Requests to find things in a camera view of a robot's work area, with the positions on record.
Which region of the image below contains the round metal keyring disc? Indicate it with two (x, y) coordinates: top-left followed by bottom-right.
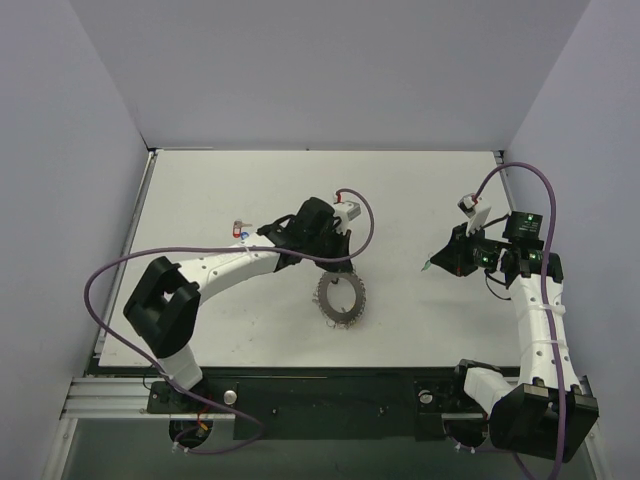
(312, 272), (366, 329)

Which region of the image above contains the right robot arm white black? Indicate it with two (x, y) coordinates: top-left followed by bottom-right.
(430, 211), (599, 462)

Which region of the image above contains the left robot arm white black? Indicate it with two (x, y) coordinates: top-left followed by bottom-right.
(123, 197), (361, 412)

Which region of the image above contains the red tag key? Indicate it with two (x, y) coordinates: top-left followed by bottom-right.
(232, 219), (251, 239)

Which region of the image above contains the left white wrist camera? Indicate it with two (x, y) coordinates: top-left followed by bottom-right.
(332, 192), (361, 225)

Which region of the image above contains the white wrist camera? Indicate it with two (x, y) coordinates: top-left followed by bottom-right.
(458, 194), (491, 237)
(332, 192), (361, 225)

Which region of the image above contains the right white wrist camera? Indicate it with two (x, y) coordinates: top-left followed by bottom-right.
(458, 194), (491, 237)

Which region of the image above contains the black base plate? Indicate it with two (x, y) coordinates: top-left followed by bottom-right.
(144, 367), (481, 444)

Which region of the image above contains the aluminium frame rail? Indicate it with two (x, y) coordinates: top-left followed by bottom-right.
(62, 379), (599, 421)

